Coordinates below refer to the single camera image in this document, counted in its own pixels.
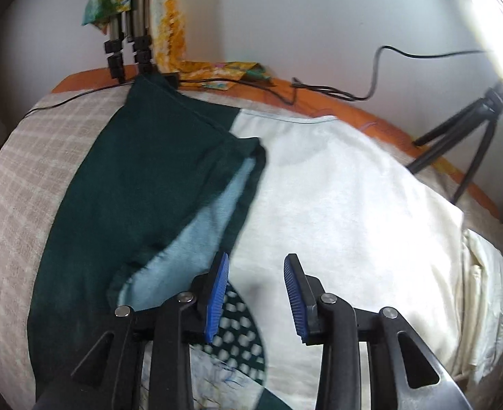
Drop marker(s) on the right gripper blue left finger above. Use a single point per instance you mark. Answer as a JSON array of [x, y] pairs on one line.
[[210, 289]]

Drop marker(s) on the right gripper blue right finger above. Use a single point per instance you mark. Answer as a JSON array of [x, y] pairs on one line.
[[303, 292]]

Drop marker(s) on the green and cream printed shirt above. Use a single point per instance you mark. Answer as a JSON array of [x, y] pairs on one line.
[[171, 180]]

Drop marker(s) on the folded cream cloth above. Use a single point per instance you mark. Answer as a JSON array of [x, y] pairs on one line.
[[481, 346]]

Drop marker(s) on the orange floral bed sheet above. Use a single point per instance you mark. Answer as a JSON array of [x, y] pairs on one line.
[[311, 105]]

